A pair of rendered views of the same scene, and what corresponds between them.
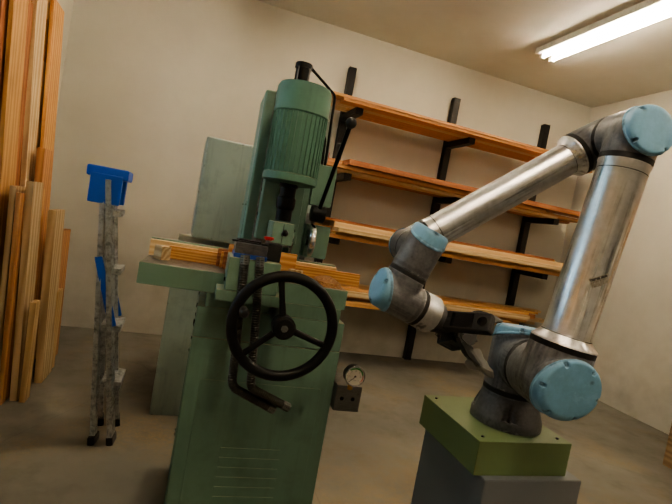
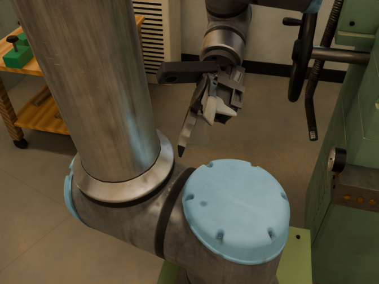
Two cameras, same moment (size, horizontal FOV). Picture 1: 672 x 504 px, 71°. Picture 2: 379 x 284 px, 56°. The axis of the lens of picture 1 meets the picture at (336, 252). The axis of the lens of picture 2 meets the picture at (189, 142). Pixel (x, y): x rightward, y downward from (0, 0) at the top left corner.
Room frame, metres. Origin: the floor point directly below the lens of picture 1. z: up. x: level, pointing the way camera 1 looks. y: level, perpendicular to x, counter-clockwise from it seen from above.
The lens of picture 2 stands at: (1.40, -0.85, 1.28)
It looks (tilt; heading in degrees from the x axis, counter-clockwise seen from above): 42 degrees down; 121
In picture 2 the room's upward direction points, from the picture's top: straight up
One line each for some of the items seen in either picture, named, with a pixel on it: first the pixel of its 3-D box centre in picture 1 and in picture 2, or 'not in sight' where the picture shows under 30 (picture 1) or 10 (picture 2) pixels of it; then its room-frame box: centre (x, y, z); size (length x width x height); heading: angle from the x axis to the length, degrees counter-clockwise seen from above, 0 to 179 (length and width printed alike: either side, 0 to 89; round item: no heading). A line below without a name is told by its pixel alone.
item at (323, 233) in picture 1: (314, 241); not in sight; (1.75, 0.08, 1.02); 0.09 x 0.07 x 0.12; 105
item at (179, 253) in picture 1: (268, 266); not in sight; (1.53, 0.21, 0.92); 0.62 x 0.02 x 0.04; 105
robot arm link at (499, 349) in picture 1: (519, 356); (228, 228); (1.29, -0.55, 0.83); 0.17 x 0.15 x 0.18; 5
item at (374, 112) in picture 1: (448, 233); not in sight; (4.07, -0.92, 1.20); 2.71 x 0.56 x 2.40; 108
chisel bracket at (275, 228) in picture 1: (280, 234); not in sight; (1.55, 0.19, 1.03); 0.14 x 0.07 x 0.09; 15
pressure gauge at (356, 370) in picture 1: (353, 377); (337, 162); (1.40, -0.12, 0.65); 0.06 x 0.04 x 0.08; 105
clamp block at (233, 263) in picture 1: (251, 273); (367, 7); (1.32, 0.22, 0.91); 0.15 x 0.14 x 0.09; 105
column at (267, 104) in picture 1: (275, 196); not in sight; (1.81, 0.27, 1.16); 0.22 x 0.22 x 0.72; 15
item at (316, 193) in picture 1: (321, 186); not in sight; (1.78, 0.10, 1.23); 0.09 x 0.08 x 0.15; 15
